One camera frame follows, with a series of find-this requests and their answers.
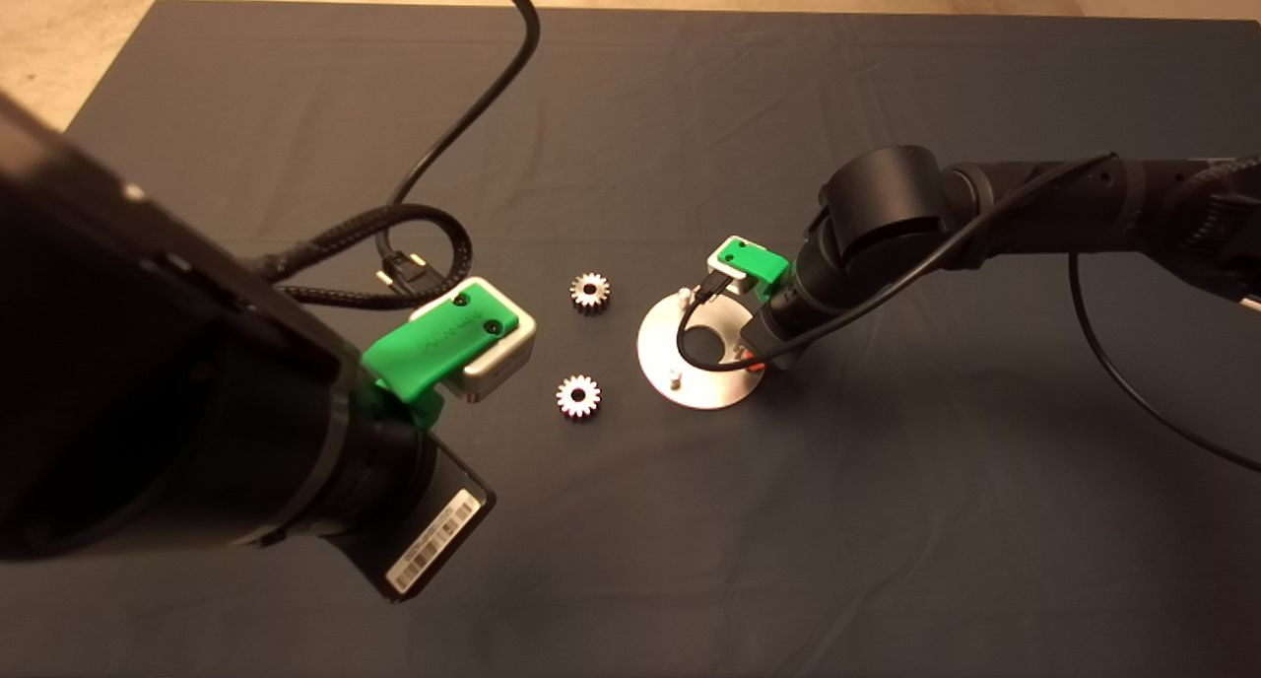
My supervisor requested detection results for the dark grey table cloth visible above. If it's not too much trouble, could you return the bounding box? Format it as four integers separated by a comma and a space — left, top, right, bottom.
0, 0, 1261, 678

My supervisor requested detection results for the braided black left arm cable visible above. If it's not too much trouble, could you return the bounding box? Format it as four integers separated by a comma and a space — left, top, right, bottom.
254, 203, 474, 311

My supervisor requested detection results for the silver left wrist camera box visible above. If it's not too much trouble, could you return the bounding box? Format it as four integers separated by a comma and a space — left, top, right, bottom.
409, 276, 539, 405

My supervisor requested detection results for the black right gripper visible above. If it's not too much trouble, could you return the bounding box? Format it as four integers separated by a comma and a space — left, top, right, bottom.
739, 299, 804, 373

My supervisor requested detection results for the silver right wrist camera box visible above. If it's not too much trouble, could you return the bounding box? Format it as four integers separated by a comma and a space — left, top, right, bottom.
705, 237, 756, 297

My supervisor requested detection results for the green right camera mount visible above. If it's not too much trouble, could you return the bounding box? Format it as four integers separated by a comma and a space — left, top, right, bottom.
714, 237, 792, 301

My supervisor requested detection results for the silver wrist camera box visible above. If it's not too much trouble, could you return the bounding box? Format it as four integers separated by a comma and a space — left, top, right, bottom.
409, 276, 539, 405
705, 237, 756, 297

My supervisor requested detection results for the round metal carrier plate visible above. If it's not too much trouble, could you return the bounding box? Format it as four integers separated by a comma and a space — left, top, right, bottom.
637, 286, 767, 410

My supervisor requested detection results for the smooth black left camera cable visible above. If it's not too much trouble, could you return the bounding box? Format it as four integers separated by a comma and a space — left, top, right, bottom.
374, 0, 541, 295

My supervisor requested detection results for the green left camera mount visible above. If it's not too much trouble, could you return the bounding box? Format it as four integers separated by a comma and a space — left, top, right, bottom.
360, 289, 521, 429

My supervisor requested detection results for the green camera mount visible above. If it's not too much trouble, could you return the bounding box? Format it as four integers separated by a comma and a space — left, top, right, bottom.
714, 237, 792, 301
360, 289, 521, 429

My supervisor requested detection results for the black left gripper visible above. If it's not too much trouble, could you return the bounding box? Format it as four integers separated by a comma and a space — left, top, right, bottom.
333, 430, 498, 602

